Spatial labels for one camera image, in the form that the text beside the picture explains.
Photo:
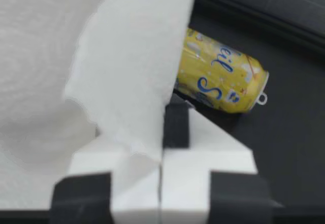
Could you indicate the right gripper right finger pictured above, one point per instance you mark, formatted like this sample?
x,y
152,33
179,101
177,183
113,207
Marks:
x,y
193,183

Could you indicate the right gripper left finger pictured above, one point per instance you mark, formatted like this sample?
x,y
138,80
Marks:
x,y
86,198

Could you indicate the white paper towel sheet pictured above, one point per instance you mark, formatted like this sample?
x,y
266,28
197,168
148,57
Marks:
x,y
132,64

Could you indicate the white paper towel roll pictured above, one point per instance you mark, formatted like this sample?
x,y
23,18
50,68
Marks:
x,y
35,81

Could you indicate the yellow drink can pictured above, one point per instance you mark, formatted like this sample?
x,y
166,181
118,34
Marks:
x,y
218,74

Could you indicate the black frame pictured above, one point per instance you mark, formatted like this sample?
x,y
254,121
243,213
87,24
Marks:
x,y
266,23

